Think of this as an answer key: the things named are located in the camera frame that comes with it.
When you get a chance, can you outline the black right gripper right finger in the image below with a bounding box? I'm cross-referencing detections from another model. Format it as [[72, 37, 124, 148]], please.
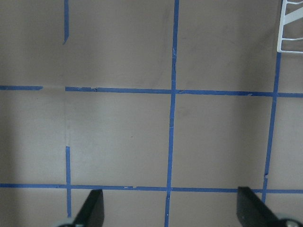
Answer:
[[237, 187, 283, 227]]

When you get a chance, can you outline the white wire cup rack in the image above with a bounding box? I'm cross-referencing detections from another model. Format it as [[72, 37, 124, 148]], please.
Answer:
[[276, 0, 303, 55]]

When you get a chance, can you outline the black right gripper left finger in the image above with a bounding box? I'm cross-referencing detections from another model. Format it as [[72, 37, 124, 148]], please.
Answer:
[[73, 190, 105, 227]]

